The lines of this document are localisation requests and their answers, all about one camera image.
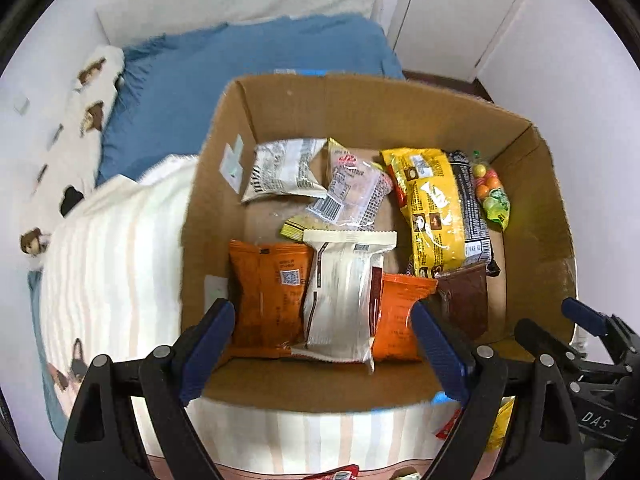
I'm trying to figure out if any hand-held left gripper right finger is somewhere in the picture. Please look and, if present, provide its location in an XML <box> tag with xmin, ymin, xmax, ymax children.
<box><xmin>410</xmin><ymin>299</ymin><xmax>586</xmax><ymax>480</ymax></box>

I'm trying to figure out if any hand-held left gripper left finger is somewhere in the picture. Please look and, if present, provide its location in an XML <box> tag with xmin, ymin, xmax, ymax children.
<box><xmin>59</xmin><ymin>299</ymin><xmax>237</xmax><ymax>480</ymax></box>

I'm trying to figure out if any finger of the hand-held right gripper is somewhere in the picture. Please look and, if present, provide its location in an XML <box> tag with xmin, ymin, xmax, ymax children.
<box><xmin>514</xmin><ymin>318</ymin><xmax>588</xmax><ymax>362</ymax></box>
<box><xmin>561</xmin><ymin>297</ymin><xmax>640</xmax><ymax>361</ymax></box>

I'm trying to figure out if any orange snack packet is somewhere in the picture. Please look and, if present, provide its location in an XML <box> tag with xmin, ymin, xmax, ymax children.
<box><xmin>370</xmin><ymin>273</ymin><xmax>439</xmax><ymax>363</ymax></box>
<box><xmin>228</xmin><ymin>240</ymin><xmax>315</xmax><ymax>358</ymax></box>

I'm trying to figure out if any brown snack packet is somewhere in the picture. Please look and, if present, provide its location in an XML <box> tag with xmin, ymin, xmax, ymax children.
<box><xmin>436</xmin><ymin>261</ymin><xmax>489</xmax><ymax>341</ymax></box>

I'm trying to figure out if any black snack packet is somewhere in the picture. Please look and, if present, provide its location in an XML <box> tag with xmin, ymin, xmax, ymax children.
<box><xmin>447</xmin><ymin>150</ymin><xmax>501</xmax><ymax>277</ymax></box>

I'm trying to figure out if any large yellow chocolate bag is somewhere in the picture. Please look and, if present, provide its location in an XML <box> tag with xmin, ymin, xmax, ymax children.
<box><xmin>381</xmin><ymin>147</ymin><xmax>493</xmax><ymax>281</ymax></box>

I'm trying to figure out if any green candy ball packet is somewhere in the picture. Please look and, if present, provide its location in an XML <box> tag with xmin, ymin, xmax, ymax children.
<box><xmin>470</xmin><ymin>150</ymin><xmax>512</xmax><ymax>231</ymax></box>

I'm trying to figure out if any clear yellow-edged snack packet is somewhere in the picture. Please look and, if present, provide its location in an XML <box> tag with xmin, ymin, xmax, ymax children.
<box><xmin>280</xmin><ymin>137</ymin><xmax>395</xmax><ymax>241</ymax></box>

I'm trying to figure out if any silver snack packet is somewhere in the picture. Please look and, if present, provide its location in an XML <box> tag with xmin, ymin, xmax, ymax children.
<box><xmin>241</xmin><ymin>137</ymin><xmax>328</xmax><ymax>204</ymax></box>

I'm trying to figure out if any cardboard box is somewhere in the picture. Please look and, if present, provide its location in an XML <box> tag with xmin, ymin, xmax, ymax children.
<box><xmin>180</xmin><ymin>72</ymin><xmax>578</xmax><ymax>413</ymax></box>

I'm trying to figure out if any long red snack packet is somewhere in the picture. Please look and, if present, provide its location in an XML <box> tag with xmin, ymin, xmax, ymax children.
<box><xmin>434</xmin><ymin>407</ymin><xmax>463</xmax><ymax>441</ymax></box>

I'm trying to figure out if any small yellow snack packet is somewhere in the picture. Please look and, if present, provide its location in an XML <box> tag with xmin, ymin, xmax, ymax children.
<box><xmin>482</xmin><ymin>397</ymin><xmax>516</xmax><ymax>453</ymax></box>

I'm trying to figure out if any striped cream pink blanket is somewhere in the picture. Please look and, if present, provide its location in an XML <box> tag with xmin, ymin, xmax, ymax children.
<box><xmin>39</xmin><ymin>154</ymin><xmax>518</xmax><ymax>480</ymax></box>

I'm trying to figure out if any red triangular snack packet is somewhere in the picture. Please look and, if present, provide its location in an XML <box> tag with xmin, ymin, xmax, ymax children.
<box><xmin>300</xmin><ymin>465</ymin><xmax>360</xmax><ymax>480</ymax></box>

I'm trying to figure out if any bear print long pillow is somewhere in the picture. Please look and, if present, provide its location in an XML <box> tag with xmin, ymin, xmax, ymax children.
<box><xmin>20</xmin><ymin>45</ymin><xmax>126</xmax><ymax>258</ymax></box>

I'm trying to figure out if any blue blanket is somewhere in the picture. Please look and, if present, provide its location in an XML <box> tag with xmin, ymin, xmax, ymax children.
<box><xmin>95</xmin><ymin>14</ymin><xmax>405</xmax><ymax>186</ymax></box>

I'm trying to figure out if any white door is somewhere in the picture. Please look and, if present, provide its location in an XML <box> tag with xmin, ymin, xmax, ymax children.
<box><xmin>387</xmin><ymin>0</ymin><xmax>543</xmax><ymax>83</ymax></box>

